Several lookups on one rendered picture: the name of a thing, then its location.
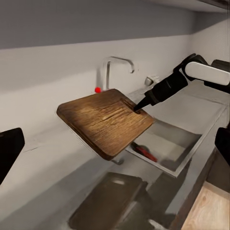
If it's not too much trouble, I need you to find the cutting board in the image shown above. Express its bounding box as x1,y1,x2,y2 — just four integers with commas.
56,89,154,161

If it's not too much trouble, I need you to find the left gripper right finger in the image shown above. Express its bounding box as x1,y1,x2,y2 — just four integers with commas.
214,127,230,166

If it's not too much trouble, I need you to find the parer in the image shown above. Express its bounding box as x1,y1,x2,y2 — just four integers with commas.
131,141,157,162

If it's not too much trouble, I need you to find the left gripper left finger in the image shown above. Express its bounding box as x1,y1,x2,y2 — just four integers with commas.
0,127,25,185

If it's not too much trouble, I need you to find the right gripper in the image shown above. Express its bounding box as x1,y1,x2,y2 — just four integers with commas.
134,78,176,111

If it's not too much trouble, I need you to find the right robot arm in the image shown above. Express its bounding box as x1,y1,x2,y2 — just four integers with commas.
134,54,230,111

